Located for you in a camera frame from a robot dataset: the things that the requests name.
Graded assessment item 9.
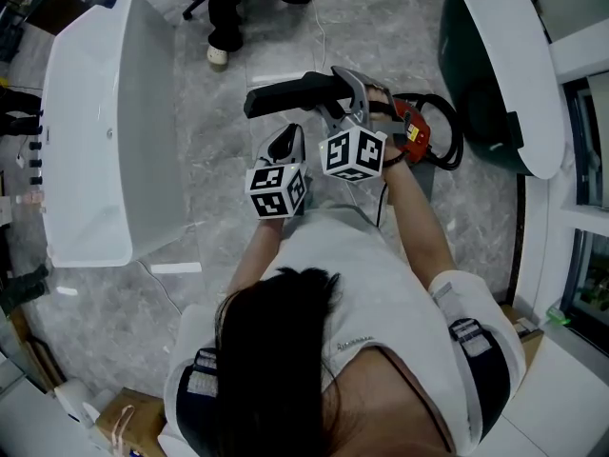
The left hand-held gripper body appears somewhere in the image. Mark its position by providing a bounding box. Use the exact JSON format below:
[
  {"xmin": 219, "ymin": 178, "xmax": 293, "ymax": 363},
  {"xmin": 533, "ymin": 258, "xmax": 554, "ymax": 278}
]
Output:
[{"xmin": 244, "ymin": 129, "xmax": 311, "ymax": 221}]

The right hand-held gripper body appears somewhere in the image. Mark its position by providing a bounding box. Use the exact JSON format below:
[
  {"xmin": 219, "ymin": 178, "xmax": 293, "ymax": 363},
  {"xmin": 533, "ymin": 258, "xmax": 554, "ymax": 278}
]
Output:
[{"xmin": 317, "ymin": 77, "xmax": 411, "ymax": 181}]

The red vacuum cleaner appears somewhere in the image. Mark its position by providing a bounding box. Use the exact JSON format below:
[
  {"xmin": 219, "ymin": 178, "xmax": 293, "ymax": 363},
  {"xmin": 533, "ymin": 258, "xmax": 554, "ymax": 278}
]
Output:
[{"xmin": 391, "ymin": 96, "xmax": 433, "ymax": 165}]

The person's right forearm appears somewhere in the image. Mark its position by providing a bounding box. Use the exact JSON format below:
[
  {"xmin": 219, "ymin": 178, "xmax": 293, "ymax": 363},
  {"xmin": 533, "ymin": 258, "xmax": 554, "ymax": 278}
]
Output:
[{"xmin": 382, "ymin": 155, "xmax": 459, "ymax": 288}]

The person's left forearm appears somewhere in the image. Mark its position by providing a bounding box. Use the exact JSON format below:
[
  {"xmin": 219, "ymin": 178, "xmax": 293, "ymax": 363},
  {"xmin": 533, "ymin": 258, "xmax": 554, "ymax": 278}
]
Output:
[{"xmin": 225, "ymin": 215, "xmax": 287, "ymax": 300}]

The white t-shirt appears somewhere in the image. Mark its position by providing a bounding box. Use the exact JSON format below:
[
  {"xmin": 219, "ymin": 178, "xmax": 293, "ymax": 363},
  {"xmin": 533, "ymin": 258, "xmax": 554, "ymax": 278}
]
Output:
[{"xmin": 163, "ymin": 203, "xmax": 527, "ymax": 457}]

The white framed window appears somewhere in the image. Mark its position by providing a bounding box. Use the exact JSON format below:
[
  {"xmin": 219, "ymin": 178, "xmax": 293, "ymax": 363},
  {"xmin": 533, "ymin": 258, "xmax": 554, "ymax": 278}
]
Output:
[{"xmin": 560, "ymin": 70, "xmax": 609, "ymax": 354}]

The brown cardboard box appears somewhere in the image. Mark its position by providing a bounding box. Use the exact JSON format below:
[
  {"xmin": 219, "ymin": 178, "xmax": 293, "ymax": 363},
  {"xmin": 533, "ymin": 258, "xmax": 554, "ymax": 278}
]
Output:
[
  {"xmin": 93, "ymin": 387, "xmax": 168, "ymax": 457},
  {"xmin": 498, "ymin": 302, "xmax": 545, "ymax": 383}
]

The black power cord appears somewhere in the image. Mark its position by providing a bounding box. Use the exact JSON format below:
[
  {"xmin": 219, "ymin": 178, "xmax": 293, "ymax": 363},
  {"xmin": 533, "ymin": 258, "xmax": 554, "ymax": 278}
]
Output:
[{"xmin": 374, "ymin": 181, "xmax": 390, "ymax": 229}]

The black vacuum hose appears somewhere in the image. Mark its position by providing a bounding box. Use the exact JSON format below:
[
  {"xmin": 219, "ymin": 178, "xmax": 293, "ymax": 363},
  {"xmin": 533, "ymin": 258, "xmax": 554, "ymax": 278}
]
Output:
[{"xmin": 408, "ymin": 91, "xmax": 465, "ymax": 171}]

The black shoulder strap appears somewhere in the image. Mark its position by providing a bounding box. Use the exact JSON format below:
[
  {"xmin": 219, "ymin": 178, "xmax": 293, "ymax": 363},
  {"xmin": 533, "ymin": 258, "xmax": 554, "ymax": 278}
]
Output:
[
  {"xmin": 445, "ymin": 317, "xmax": 514, "ymax": 443},
  {"xmin": 176, "ymin": 347, "xmax": 222, "ymax": 449}
]

